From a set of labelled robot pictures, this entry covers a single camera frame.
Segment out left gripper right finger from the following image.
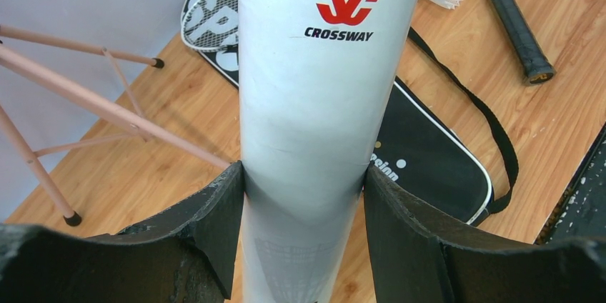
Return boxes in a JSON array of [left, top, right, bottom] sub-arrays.
[[363, 165, 605, 302]]

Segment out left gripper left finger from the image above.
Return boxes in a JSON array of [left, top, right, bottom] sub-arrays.
[[1, 162, 244, 302]]

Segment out white shuttlecock tube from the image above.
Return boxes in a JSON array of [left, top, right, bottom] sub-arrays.
[[239, 0, 417, 302]]

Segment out black sport racket bag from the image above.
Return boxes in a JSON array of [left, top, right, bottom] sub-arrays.
[[181, 0, 520, 227]]

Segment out pink music stand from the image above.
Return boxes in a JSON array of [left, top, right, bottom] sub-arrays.
[[1, 24, 229, 227]]

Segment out white racket on bag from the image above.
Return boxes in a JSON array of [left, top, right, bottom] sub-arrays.
[[180, 0, 239, 52]]

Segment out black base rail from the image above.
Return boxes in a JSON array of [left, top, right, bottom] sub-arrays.
[[535, 128, 605, 244]]

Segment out white racket red strings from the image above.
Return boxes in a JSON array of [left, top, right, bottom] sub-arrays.
[[475, 0, 557, 86]]

